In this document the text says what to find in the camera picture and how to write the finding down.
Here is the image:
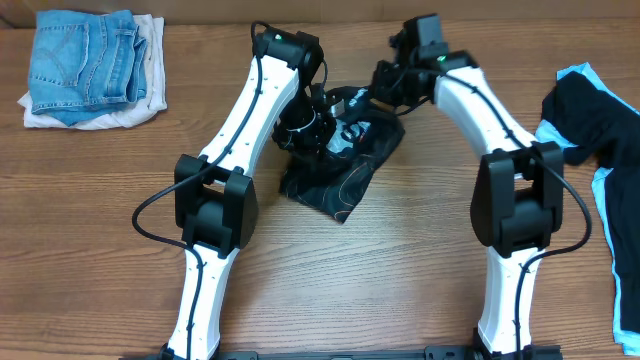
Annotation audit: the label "black printed cycling jersey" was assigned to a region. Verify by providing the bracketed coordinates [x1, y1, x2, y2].
[279, 86, 405, 223]

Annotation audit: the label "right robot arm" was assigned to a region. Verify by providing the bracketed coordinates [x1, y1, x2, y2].
[370, 14, 563, 359]

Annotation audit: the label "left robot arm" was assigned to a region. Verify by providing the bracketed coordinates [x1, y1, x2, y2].
[160, 26, 335, 359]

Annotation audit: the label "black and light-blue garment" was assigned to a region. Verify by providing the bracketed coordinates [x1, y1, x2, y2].
[535, 63, 639, 356]

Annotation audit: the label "folded white cloth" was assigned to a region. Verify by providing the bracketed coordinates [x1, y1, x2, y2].
[17, 14, 169, 132]

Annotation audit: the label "folded blue jeans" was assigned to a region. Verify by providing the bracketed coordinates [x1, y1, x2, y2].
[28, 10, 147, 126]

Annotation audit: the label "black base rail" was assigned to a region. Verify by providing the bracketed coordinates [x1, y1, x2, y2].
[119, 344, 476, 360]

